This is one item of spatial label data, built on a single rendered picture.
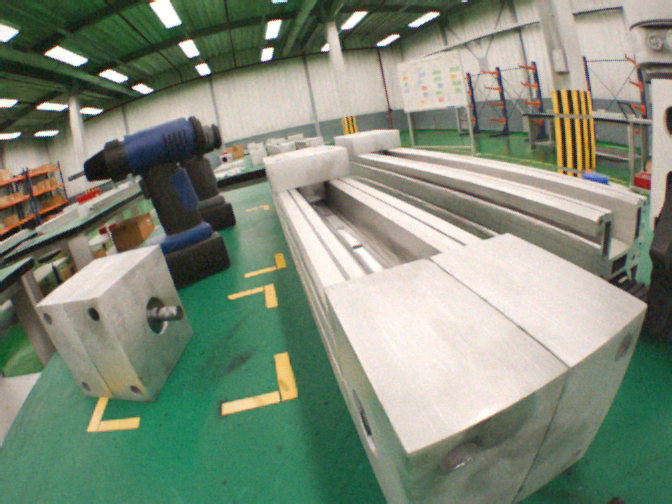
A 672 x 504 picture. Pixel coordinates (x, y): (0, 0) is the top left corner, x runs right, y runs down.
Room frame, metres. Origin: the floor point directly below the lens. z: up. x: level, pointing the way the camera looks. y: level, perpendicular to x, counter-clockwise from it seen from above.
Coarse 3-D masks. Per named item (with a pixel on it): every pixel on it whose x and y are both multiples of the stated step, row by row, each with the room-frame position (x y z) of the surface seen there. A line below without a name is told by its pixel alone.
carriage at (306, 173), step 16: (272, 160) 0.49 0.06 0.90; (288, 160) 0.45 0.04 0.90; (304, 160) 0.45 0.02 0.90; (320, 160) 0.46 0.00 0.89; (336, 160) 0.46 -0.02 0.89; (272, 176) 0.45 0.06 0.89; (288, 176) 0.45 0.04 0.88; (304, 176) 0.45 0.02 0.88; (320, 176) 0.46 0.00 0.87; (336, 176) 0.46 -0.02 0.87; (272, 192) 0.45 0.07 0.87; (304, 192) 0.47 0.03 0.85; (320, 192) 0.47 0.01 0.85
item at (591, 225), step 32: (352, 160) 0.77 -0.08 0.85; (384, 160) 0.57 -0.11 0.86; (416, 160) 0.60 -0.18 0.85; (448, 160) 0.49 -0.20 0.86; (480, 160) 0.43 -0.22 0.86; (384, 192) 0.59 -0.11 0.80; (416, 192) 0.46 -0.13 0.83; (448, 192) 0.37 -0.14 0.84; (480, 192) 0.31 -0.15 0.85; (512, 192) 0.26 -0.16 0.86; (544, 192) 0.24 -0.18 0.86; (576, 192) 0.25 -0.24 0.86; (608, 192) 0.21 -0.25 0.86; (480, 224) 0.33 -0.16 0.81; (512, 224) 0.26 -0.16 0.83; (544, 224) 0.23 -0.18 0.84; (576, 224) 0.18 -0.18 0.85; (608, 224) 0.17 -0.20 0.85; (640, 224) 0.18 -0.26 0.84; (576, 256) 0.18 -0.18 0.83; (608, 256) 0.17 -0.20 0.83; (640, 256) 0.18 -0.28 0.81
